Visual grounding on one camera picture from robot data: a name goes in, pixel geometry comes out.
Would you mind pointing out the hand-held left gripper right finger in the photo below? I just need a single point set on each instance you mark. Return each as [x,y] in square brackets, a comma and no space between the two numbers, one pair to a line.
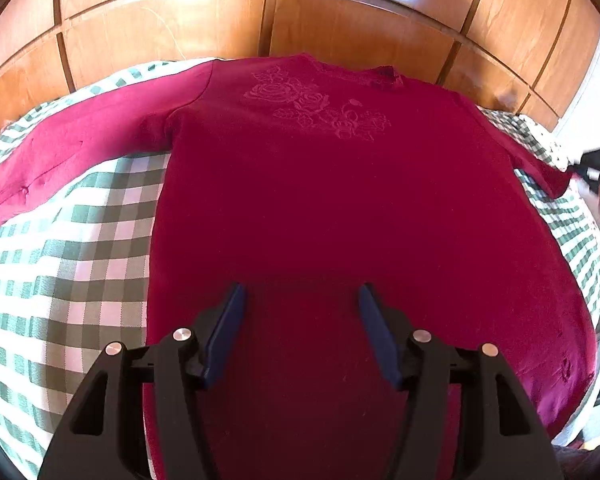
[377,332]

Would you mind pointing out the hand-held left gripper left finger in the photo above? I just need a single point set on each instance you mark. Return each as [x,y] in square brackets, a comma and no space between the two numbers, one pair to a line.
[225,330]

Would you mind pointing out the dark red floral sweater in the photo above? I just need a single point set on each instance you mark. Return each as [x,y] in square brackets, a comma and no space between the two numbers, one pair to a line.
[330,210]

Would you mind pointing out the white floral bedsheet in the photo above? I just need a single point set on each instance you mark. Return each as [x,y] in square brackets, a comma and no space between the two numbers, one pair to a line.
[555,152]

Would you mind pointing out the green white checked bedsheet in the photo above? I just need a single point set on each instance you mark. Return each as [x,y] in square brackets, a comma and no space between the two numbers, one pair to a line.
[80,260]

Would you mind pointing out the wooden panelled headboard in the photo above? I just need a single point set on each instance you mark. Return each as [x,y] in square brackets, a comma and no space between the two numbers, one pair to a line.
[180,25]

